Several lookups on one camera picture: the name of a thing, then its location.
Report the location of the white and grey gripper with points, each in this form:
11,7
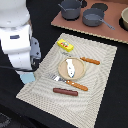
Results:
22,49

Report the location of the yellow box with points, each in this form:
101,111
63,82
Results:
65,45

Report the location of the white fish toy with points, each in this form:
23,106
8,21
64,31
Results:
70,68

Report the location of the brown grilled sausage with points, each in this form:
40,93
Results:
65,91

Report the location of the light blue cup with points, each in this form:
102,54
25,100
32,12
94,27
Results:
27,78

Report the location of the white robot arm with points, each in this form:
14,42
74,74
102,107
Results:
14,14

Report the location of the round wooden plate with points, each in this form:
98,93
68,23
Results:
79,66

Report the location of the dark grey pot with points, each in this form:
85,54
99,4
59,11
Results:
70,9

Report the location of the dark grey frying pan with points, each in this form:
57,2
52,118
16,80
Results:
94,17

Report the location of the beige woven placemat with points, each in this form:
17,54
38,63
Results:
80,111

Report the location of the black stove burner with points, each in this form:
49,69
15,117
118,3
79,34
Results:
101,6

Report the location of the beige bowl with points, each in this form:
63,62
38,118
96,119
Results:
124,15

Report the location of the fork with wooden handle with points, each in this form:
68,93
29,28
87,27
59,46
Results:
69,82

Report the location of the knife with wooden handle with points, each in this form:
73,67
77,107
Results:
82,58

